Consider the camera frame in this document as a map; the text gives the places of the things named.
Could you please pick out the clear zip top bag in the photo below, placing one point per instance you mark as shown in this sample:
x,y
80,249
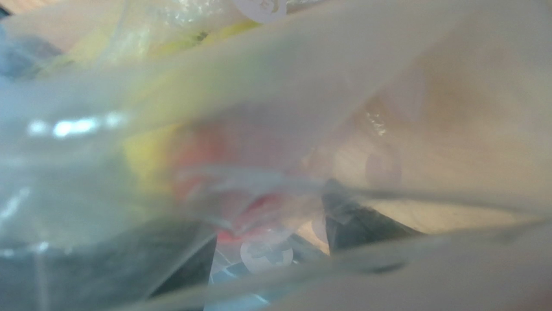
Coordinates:
x,y
435,113

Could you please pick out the yellow toy bananas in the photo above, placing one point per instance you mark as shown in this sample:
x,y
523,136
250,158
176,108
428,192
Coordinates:
x,y
146,153

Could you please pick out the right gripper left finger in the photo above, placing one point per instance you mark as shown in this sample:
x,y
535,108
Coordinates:
x,y
139,264

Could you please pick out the red toy strawberry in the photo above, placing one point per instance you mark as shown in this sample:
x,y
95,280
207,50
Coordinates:
x,y
207,145

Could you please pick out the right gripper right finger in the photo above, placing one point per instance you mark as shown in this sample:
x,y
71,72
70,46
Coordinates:
x,y
349,224

